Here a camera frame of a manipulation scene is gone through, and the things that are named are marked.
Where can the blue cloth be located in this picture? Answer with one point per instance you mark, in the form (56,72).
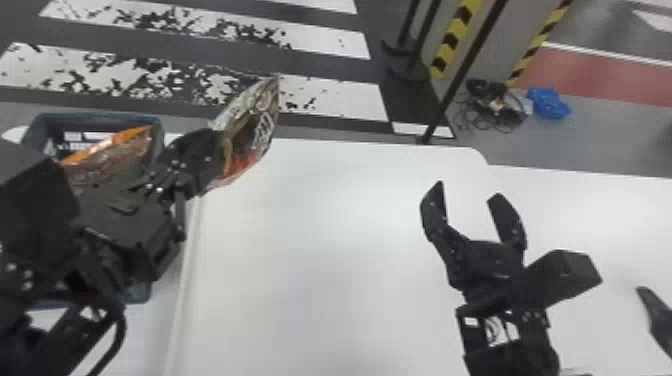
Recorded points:
(548,102)

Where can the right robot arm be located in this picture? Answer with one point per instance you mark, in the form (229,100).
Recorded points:
(504,346)

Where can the orange snack packet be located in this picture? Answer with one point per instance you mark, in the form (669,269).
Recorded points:
(110,155)

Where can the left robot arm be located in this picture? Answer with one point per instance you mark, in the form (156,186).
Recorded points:
(36,320)

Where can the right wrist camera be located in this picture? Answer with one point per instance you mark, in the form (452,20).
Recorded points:
(564,275)

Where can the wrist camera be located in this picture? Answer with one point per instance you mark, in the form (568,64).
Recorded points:
(31,204)
(564,275)

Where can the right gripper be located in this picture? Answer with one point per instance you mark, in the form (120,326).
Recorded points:
(488,268)

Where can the red snack packet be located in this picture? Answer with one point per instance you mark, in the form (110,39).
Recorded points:
(246,131)

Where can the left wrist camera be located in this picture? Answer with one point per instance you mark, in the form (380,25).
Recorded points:
(31,204)

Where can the yellow black striped post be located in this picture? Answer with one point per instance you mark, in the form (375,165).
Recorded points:
(535,42)
(454,31)

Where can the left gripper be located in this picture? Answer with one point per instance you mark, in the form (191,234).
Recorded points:
(131,226)

